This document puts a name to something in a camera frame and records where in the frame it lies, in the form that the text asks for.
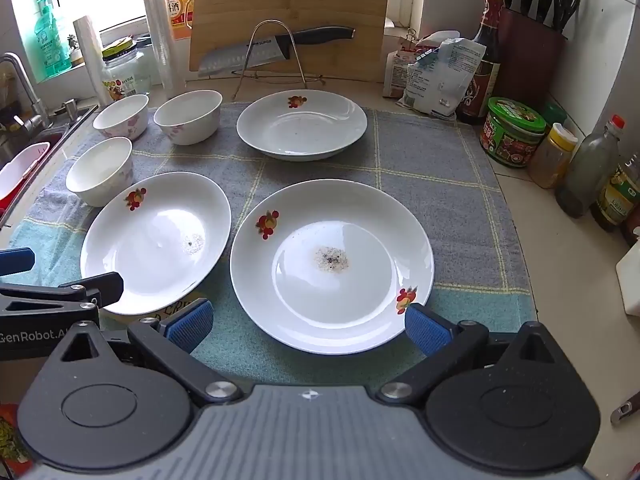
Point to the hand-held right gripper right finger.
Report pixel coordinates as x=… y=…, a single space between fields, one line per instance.
x=425 y=327

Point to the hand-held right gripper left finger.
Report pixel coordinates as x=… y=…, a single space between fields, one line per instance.
x=190 y=322

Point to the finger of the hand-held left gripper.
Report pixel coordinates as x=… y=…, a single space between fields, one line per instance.
x=15 y=262
x=102 y=287

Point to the white fruit print plate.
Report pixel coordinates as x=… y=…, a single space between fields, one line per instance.
x=330 y=210
x=150 y=240
x=300 y=130

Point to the white pink floral bowl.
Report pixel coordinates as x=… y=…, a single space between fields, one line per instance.
x=100 y=170
x=188 y=115
x=121 y=112

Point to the red and white basin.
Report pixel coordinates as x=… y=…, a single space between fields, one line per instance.
x=25 y=165

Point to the steel sink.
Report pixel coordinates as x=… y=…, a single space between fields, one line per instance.
x=55 y=132

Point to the grey checked cloth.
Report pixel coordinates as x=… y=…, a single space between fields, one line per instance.
x=425 y=170

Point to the steel soap dispenser pump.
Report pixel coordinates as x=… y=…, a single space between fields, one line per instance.
x=67 y=107

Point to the steel faucet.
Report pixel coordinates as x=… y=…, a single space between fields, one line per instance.
x=25 y=85

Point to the yellow lidded jar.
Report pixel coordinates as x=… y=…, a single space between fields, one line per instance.
x=550 y=160

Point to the white plastic container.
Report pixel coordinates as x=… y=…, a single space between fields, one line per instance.
x=630 y=280

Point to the green lidded jar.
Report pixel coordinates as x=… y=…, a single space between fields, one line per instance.
x=512 y=132

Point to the white plastic bag roll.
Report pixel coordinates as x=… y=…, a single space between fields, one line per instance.
x=90 y=60

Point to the glass jar yellow lid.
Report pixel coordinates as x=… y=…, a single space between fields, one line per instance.
x=125 y=72

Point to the small potted plant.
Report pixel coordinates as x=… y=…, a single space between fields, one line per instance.
x=75 y=50

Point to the green dish soap bottle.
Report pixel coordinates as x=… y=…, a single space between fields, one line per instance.
x=50 y=40

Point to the clear bottle with red cap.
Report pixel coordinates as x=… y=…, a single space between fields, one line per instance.
x=587 y=170

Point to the oil bottle with yellow label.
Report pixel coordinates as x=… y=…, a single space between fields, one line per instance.
x=617 y=200

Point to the white bag with blue print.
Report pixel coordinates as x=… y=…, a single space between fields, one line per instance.
x=440 y=80

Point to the white bag with red print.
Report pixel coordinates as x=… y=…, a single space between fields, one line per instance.
x=397 y=72

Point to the clear plastic wrap roll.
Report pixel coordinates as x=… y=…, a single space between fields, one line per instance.
x=162 y=35

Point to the dark soy sauce bottle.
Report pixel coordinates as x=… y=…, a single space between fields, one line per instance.
x=487 y=60

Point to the dark red knife block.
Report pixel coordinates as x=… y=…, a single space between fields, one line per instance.
x=530 y=60

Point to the orange cooking wine bottle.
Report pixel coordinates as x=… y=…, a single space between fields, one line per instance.
x=180 y=10

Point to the gold binder clip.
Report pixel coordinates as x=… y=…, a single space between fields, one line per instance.
x=412 y=36

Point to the bamboo cutting board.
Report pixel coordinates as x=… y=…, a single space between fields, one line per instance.
x=300 y=0

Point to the black kitchen scissors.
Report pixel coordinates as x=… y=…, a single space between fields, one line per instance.
x=564 y=15

